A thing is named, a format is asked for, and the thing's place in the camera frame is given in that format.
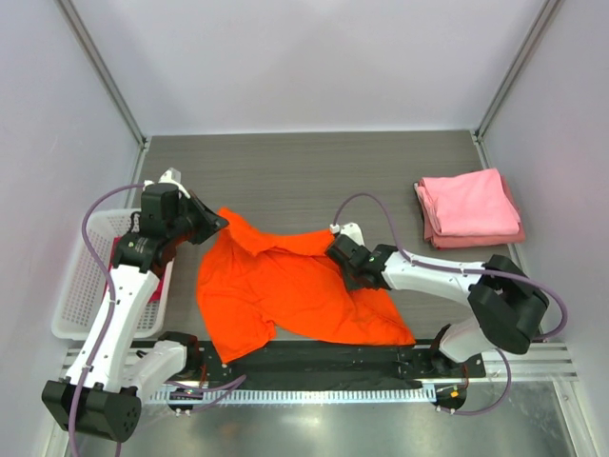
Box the orange t shirt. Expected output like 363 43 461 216
195 208 415 364

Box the salmon pink shirt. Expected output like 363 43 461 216
415 176 525 249

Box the light pink shirt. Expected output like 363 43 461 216
417 169 521 236

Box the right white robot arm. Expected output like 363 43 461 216
325 234 549 377

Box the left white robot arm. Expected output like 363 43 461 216
42 178 228 455

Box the magenta t shirt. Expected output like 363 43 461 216
108 236 165 304

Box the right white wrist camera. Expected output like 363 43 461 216
329 222 365 248

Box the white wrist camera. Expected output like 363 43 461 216
143 168 191 199
329 222 365 248

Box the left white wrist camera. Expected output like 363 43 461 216
143 168 191 199

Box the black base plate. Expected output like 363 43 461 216
199 340 486 391

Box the slotted cable duct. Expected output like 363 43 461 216
146 385 436 407

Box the left aluminium frame post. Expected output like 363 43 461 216
59 0 149 149

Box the aluminium frame post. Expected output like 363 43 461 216
471 0 563 144
59 0 149 149

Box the right aluminium frame post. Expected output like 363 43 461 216
471 0 563 144

